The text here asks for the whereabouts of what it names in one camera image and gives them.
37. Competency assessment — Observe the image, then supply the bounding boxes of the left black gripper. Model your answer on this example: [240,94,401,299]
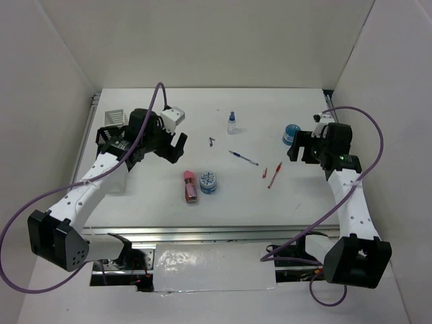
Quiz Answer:
[142,116,187,164]

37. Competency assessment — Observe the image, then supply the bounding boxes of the blue slime jar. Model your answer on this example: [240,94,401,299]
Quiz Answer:
[199,171,217,194]
[282,124,301,146]

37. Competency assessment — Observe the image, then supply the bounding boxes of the pink capped marker tube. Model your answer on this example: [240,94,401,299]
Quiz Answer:
[184,170,198,204]

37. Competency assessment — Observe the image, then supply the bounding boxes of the clear spray bottle blue cap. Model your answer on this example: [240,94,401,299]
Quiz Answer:
[227,111,236,135]

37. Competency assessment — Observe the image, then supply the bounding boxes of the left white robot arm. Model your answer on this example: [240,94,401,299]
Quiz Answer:
[28,106,187,272]

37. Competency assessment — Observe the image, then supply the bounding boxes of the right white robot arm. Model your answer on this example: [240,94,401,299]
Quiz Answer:
[288,123,392,289]

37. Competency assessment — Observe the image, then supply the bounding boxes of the red pen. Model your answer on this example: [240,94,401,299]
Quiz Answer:
[267,161,283,189]

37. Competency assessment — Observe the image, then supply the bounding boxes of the silver mesh container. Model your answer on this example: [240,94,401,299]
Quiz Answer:
[104,109,128,127]

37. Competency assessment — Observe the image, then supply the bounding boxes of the black mesh container rear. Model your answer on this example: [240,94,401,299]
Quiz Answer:
[95,126,125,149]

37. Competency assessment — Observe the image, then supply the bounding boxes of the blue pen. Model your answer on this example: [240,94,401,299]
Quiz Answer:
[228,150,259,166]

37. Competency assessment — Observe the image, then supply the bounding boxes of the white foil sheet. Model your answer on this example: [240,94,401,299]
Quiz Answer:
[153,242,277,292]

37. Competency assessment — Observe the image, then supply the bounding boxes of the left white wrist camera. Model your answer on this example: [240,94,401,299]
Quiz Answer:
[160,106,185,134]

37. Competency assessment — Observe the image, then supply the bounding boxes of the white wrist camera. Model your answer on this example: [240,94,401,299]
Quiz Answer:
[312,113,335,138]
[160,106,185,134]

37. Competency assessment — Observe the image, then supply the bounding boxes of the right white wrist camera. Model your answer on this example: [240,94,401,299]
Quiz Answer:
[312,113,335,138]

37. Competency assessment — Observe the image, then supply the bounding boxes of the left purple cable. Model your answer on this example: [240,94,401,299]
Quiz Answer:
[0,82,169,294]

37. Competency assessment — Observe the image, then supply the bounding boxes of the aluminium frame rail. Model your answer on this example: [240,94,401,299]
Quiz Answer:
[84,225,340,244]

